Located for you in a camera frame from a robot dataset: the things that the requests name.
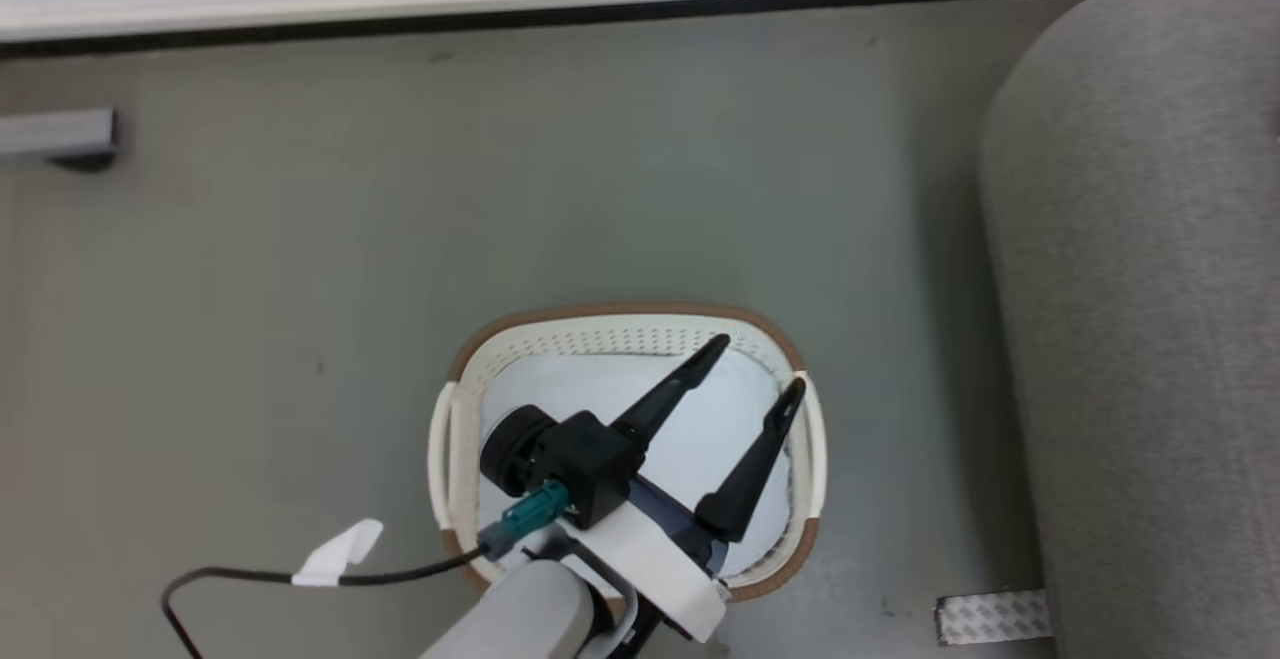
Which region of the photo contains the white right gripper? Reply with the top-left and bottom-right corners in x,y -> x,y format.
568,334 -> 808,643

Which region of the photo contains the grey metal bar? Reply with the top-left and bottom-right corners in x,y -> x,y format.
0,106 -> 122,164

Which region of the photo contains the white tape label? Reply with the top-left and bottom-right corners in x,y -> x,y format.
291,518 -> 385,588

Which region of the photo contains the teal cable connector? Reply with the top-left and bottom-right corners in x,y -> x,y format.
477,481 -> 572,561

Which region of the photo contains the light grey fabric sofa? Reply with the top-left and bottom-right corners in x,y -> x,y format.
977,0 -> 1280,659

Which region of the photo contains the white laundry basket brown rim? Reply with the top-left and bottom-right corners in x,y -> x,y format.
427,301 -> 830,603

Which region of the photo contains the thin black cable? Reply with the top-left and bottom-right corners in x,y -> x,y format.
161,543 -> 493,659

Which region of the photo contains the dark baseboard strip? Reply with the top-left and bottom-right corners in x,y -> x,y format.
0,0 -> 1146,62

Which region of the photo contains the patterned metal floor plate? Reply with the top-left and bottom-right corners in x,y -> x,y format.
934,588 -> 1054,648

